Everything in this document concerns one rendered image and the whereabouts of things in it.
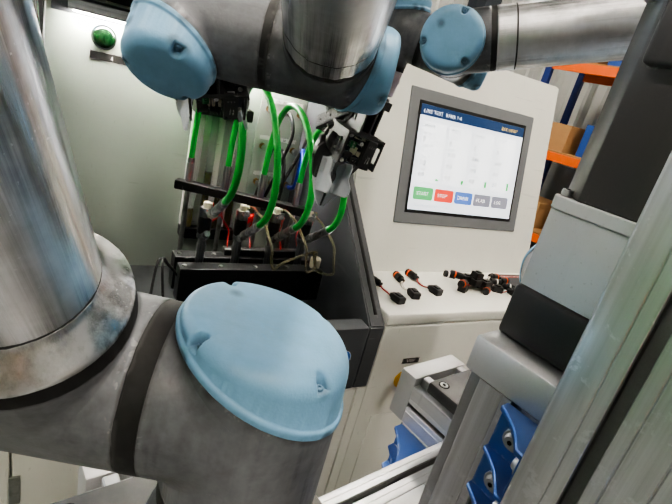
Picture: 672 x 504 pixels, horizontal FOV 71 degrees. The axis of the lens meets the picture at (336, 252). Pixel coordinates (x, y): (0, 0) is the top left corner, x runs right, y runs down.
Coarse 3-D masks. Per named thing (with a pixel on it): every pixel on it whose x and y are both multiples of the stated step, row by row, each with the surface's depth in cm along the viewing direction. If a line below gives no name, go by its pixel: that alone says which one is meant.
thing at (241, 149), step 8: (200, 112) 108; (240, 128) 80; (192, 136) 111; (240, 136) 79; (192, 144) 112; (240, 144) 79; (192, 152) 112; (240, 152) 80; (192, 160) 113; (240, 160) 80; (240, 168) 80; (240, 176) 81; (232, 184) 82; (232, 192) 83; (224, 200) 86
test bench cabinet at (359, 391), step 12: (360, 396) 108; (348, 420) 109; (348, 432) 111; (0, 456) 74; (336, 456) 113; (0, 468) 75; (336, 468) 115; (0, 480) 76; (336, 480) 117; (0, 492) 77; (324, 492) 117
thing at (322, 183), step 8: (328, 160) 79; (320, 168) 80; (328, 168) 79; (312, 176) 82; (320, 176) 81; (328, 176) 79; (320, 184) 81; (328, 184) 78; (320, 192) 83; (328, 192) 78; (320, 200) 83
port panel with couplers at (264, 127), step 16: (288, 96) 126; (256, 128) 126; (288, 128) 130; (256, 144) 127; (256, 160) 129; (272, 160) 131; (288, 160) 134; (256, 176) 131; (272, 176) 133; (288, 176) 136; (288, 192) 138
